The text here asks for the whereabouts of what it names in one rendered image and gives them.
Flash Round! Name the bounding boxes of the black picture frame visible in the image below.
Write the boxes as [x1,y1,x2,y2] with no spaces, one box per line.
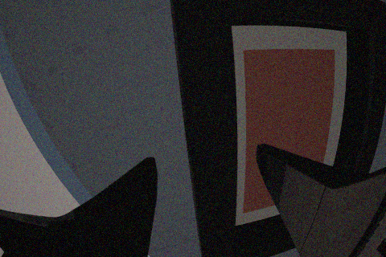
[170,0,386,257]

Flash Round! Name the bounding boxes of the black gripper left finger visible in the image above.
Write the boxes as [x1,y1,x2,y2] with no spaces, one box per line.
[0,157,158,257]

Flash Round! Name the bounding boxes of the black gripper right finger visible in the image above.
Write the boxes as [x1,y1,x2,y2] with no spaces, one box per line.
[257,144,386,257]

